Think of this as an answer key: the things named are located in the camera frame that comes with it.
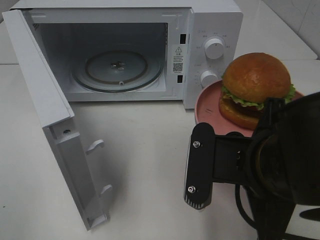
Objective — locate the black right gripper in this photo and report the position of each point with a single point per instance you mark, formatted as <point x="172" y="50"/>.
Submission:
<point x="236" y="157"/>

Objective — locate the pink round plate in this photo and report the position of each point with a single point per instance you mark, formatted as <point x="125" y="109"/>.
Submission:
<point x="207" y="110"/>

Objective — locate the toy hamburger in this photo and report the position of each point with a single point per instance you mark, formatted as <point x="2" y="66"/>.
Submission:
<point x="248" y="82"/>

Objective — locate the white microwave door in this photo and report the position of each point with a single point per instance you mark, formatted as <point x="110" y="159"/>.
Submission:
<point x="57" y="119"/>

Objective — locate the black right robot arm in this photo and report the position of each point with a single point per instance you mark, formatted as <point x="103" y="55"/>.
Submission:
<point x="275" y="169"/>

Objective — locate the lower white microwave knob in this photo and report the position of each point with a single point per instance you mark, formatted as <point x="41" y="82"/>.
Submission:
<point x="208" y="77"/>

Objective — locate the white microwave knob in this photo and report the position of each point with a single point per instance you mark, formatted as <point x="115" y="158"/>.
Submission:
<point x="214" y="48"/>
<point x="208" y="77"/>

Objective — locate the upper white microwave knob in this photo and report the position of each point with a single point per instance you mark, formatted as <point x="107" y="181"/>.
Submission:
<point x="214" y="48"/>

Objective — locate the glass microwave turntable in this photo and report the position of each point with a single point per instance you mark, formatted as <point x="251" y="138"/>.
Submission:
<point x="118" y="71"/>

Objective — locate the white microwave oven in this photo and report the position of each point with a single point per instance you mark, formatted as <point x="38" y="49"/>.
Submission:
<point x="174" y="84"/>

